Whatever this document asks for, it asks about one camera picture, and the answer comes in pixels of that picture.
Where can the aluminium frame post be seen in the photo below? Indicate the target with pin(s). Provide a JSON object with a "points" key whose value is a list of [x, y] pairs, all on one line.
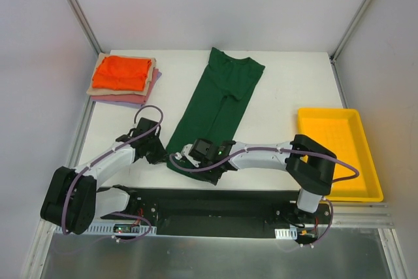
{"points": [[352, 26], [85, 25]]}

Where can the right aluminium frame post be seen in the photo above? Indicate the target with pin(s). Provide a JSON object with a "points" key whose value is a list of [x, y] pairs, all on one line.
{"points": [[352, 26]]}

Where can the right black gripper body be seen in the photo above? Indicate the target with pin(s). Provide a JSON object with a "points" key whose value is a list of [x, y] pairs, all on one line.
{"points": [[202, 170]]}

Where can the folded orange t shirt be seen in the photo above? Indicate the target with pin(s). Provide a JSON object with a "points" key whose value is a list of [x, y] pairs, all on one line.
{"points": [[122, 74]]}

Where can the white cable duct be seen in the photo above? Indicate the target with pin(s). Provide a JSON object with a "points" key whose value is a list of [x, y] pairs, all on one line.
{"points": [[286, 234], [122, 229]]}

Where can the left white cable duct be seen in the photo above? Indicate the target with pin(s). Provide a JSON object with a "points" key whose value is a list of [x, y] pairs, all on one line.
{"points": [[122, 229]]}

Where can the right white cable duct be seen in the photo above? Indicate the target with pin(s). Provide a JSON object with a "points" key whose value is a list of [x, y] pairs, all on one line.
{"points": [[286, 234]]}

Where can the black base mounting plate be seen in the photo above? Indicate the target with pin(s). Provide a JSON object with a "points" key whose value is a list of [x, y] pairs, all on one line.
{"points": [[222, 213]]}

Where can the folded pink t shirt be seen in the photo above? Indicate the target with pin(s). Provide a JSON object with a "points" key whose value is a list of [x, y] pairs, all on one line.
{"points": [[129, 98]]}

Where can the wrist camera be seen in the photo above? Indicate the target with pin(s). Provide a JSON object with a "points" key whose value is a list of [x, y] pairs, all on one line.
{"points": [[145, 130], [204, 153]]}

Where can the dark green t shirt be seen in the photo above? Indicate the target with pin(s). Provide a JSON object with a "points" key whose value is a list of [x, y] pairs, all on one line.
{"points": [[219, 101]]}

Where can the left aluminium frame post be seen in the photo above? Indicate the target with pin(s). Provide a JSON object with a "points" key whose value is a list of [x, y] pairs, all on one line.
{"points": [[85, 25]]}

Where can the yellow plastic tray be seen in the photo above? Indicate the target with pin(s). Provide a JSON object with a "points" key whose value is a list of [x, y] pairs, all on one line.
{"points": [[341, 131]]}

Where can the folded lavender t shirt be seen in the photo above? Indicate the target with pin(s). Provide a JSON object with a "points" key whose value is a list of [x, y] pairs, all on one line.
{"points": [[159, 75]]}

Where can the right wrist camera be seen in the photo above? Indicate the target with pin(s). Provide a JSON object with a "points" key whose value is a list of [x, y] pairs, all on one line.
{"points": [[204, 153]]}

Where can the folded beige t shirt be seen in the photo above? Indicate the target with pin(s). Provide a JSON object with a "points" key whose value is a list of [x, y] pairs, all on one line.
{"points": [[93, 91]]}

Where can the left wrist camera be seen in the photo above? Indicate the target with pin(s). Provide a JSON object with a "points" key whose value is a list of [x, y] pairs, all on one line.
{"points": [[145, 130]]}

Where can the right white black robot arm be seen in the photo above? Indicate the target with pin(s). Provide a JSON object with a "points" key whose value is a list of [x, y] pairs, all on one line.
{"points": [[308, 163]]}

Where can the aluminium front rail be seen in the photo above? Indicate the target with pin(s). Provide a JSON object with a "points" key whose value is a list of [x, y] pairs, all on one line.
{"points": [[362, 215]]}

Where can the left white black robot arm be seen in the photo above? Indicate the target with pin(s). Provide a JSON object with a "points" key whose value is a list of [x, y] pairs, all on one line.
{"points": [[74, 198]]}

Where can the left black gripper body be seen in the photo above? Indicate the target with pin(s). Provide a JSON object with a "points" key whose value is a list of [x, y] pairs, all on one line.
{"points": [[155, 153]]}

